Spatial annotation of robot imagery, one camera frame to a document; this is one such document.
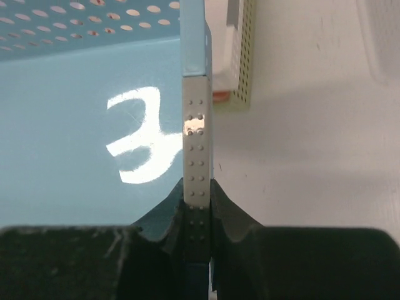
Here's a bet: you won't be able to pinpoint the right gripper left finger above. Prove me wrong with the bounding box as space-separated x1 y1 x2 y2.
1 182 184 299

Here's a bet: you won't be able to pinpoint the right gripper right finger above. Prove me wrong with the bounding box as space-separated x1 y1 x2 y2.
211 181 399 299

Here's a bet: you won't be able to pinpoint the blue perforated basket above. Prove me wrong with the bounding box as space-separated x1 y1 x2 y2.
1 1 213 299

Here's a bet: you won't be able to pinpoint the pink perforated basket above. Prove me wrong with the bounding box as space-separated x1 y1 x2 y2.
212 91 231 102

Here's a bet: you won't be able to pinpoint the cream white perforated basket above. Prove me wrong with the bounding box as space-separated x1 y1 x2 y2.
206 0 244 92

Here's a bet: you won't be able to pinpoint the translucent white basket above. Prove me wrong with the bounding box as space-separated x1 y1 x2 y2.
356 0 399 84

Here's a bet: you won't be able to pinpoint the yellow-green perforated basket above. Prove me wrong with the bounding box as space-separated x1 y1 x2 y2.
214 1 257 113

